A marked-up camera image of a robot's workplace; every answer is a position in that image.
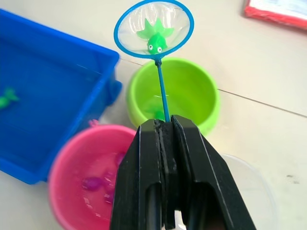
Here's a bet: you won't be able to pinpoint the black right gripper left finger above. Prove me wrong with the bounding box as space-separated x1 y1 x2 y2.
109 119 177 230

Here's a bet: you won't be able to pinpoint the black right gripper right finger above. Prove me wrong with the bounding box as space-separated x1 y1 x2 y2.
170 115 258 230

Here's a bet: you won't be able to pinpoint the blue fishing net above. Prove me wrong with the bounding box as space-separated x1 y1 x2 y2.
114 0 195 122

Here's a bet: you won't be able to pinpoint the green toy fish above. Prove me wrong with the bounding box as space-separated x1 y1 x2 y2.
0 87 20 111
144 103 166 120
136 18 175 55

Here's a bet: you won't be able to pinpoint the pink toy fish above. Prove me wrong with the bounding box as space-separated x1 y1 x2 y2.
82 176 115 192

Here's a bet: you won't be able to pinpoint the clear plastic cup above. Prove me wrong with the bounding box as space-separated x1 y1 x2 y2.
219 153 278 230

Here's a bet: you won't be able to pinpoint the pink plastic bucket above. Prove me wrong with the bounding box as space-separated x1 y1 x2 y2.
47 119 138 230

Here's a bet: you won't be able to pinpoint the green plastic bucket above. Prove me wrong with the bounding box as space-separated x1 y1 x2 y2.
126 57 221 137

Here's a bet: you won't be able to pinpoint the blue plastic tub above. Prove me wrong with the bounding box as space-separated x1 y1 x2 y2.
0 9 123 185

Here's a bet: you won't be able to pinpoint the red-edged white board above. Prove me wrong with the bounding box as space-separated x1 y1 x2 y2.
243 0 307 31

